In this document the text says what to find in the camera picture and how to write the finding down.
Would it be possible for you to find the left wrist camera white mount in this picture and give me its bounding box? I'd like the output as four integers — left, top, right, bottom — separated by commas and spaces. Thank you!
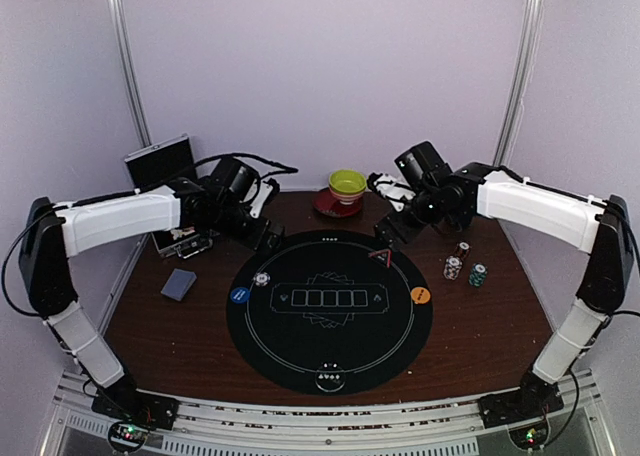
244, 178, 280, 219

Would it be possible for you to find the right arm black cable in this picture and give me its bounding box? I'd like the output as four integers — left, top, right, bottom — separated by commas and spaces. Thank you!
564, 195, 640, 442

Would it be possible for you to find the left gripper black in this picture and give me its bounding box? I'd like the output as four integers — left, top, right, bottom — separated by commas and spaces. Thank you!
212, 200, 285, 257

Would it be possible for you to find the right aluminium corner post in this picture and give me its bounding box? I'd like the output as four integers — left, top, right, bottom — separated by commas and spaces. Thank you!
492, 0, 544, 167

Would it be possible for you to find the green chip stack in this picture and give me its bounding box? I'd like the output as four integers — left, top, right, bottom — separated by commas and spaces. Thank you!
468, 263, 488, 288

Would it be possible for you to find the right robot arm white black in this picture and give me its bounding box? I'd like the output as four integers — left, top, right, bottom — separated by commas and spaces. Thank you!
367, 141, 639, 418

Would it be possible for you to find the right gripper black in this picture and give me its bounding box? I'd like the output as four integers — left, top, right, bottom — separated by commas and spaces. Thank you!
372, 188, 453, 252

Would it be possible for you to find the blue round blind button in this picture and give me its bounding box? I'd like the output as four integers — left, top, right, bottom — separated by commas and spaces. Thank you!
229, 287, 251, 304

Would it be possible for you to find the orange round blind button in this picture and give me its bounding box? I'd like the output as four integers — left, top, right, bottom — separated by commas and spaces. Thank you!
410, 286, 432, 305

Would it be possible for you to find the white blue chip stack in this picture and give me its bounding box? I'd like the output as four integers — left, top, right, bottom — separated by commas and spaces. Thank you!
443, 256, 463, 280

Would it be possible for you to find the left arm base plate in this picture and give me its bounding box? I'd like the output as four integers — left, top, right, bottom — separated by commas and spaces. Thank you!
91, 389, 180, 430

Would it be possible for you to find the aluminium corner post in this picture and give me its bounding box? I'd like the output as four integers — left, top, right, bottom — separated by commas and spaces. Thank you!
107, 0, 152, 147
492, 0, 544, 167

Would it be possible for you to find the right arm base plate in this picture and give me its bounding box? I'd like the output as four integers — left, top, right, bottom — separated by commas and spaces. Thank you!
478, 389, 564, 429

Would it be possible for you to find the aluminium poker case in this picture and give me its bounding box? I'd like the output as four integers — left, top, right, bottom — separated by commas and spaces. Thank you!
124, 135, 215, 259

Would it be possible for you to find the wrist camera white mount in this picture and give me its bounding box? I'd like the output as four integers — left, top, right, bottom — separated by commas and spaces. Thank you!
367, 173, 415, 212
244, 178, 280, 219

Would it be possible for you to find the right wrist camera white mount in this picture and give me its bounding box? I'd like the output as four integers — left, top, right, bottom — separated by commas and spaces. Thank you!
367, 173, 415, 212

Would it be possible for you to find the round black poker mat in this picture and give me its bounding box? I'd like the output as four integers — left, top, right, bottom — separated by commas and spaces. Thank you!
226, 230, 434, 396

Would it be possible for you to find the red plate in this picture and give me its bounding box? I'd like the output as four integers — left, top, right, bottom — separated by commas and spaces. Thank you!
312, 188, 363, 219

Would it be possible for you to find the green striped bowl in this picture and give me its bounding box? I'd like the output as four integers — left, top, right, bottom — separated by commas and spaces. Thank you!
328, 169, 367, 205

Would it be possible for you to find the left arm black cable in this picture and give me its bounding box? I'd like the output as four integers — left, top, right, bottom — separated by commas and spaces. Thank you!
0, 150, 300, 317

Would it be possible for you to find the red black triangle dealer marker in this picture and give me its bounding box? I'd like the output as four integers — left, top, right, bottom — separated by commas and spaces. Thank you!
368, 249, 393, 268

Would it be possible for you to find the left aluminium corner post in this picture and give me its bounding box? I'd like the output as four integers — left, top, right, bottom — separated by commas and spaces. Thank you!
107, 0, 152, 147

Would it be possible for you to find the aluminium front rail frame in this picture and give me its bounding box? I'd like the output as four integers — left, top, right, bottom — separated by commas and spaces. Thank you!
42, 368, 619, 456

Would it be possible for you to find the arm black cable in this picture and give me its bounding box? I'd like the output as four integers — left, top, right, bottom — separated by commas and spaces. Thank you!
564, 195, 640, 442
0, 150, 300, 317

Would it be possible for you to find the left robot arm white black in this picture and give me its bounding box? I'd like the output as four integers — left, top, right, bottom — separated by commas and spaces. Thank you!
16, 153, 284, 420

